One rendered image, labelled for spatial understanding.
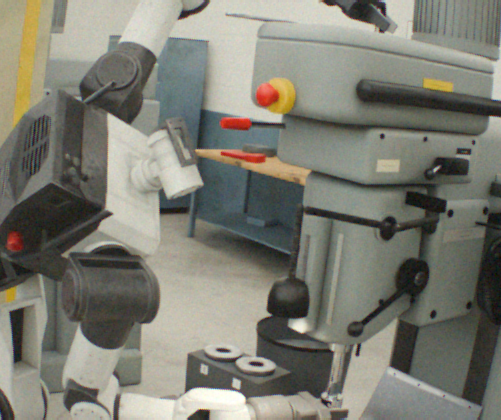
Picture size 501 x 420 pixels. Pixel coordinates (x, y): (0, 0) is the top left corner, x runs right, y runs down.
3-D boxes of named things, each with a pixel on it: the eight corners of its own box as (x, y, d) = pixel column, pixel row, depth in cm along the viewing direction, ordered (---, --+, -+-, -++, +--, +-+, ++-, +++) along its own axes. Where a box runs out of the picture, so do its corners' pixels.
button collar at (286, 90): (284, 115, 127) (288, 79, 126) (261, 111, 131) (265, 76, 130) (294, 116, 128) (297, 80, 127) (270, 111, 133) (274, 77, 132)
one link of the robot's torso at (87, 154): (-51, 281, 131) (67, 209, 114) (-33, 133, 149) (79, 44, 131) (65, 328, 152) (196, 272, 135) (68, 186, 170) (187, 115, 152)
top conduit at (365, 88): (369, 102, 119) (372, 79, 118) (350, 98, 122) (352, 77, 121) (514, 120, 147) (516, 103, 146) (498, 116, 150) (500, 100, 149)
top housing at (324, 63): (337, 124, 120) (347, 24, 118) (234, 105, 140) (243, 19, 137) (496, 137, 150) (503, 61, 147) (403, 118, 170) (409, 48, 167)
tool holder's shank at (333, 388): (341, 398, 153) (350, 349, 151) (326, 398, 153) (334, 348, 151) (337, 392, 157) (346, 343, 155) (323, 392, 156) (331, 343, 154)
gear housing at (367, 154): (367, 186, 129) (374, 126, 127) (272, 161, 147) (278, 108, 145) (476, 185, 150) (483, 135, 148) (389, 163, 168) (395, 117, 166)
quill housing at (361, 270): (346, 359, 138) (372, 184, 132) (273, 325, 154) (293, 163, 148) (412, 342, 150) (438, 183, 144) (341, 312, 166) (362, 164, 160)
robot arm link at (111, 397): (171, 444, 143) (76, 431, 144) (177, 407, 152) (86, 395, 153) (169, 410, 138) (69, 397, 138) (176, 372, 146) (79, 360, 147)
